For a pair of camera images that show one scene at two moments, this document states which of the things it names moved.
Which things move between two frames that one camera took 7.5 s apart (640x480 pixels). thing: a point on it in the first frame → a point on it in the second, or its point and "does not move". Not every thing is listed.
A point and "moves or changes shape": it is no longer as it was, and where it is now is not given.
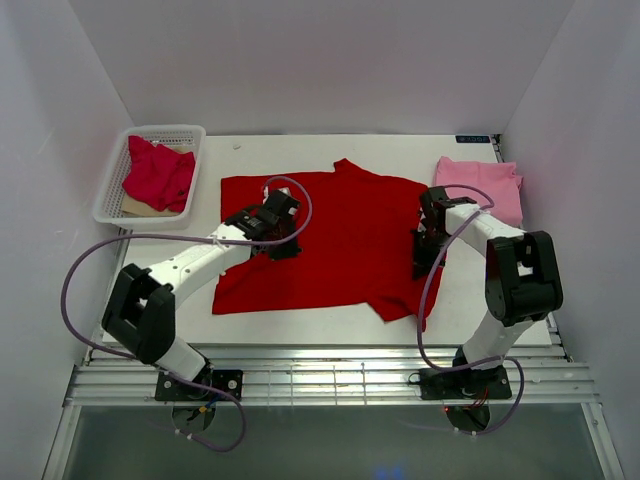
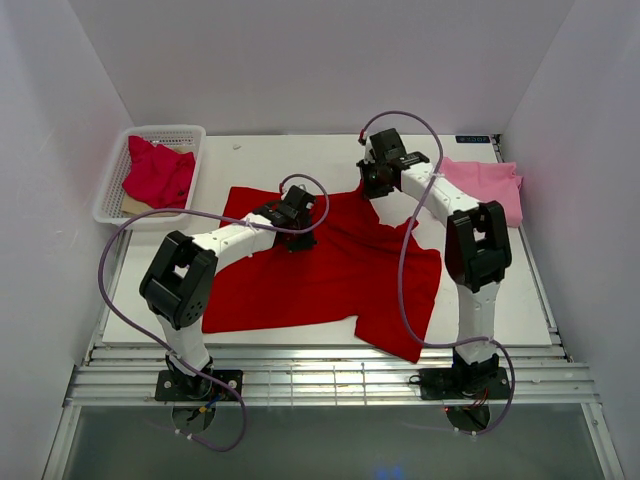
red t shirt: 357,233 moves or changes shape
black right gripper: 421,261 → 370,193
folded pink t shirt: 498,180 does not move
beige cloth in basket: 134,206 does not move
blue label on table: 472,138 does not move
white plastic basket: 108,203 does not move
